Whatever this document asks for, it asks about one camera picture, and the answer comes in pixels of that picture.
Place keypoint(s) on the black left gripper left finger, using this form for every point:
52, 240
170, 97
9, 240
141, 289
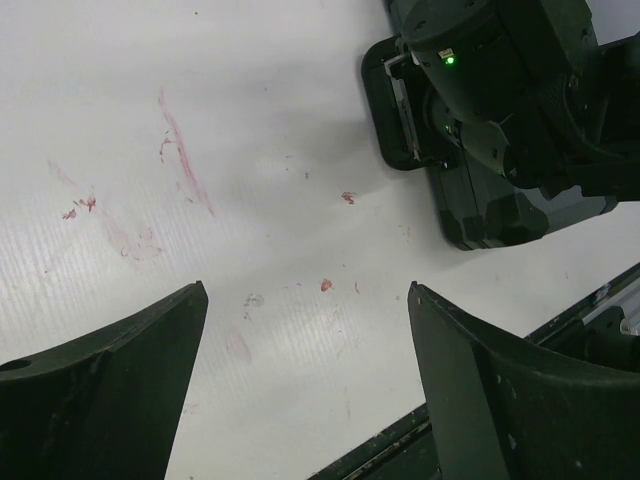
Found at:
105, 405

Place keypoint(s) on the black poker set case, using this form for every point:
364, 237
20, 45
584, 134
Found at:
478, 209

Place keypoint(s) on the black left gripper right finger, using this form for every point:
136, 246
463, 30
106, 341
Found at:
504, 407

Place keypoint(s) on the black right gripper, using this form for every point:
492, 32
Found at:
531, 92

